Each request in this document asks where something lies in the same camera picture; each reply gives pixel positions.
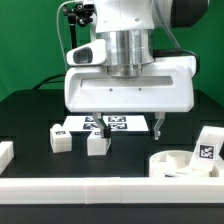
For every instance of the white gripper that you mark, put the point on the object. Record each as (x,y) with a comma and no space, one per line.
(164,86)

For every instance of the white round stool seat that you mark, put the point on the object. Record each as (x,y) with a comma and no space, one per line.
(179,163)

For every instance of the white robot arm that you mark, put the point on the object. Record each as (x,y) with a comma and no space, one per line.
(120,71)

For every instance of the white marker tag sheet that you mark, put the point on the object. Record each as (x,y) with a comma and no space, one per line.
(130,123)

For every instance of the white U-shaped fence wall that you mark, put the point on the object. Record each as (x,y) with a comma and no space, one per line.
(111,190)

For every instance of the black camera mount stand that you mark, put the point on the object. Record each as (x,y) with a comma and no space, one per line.
(76,23)

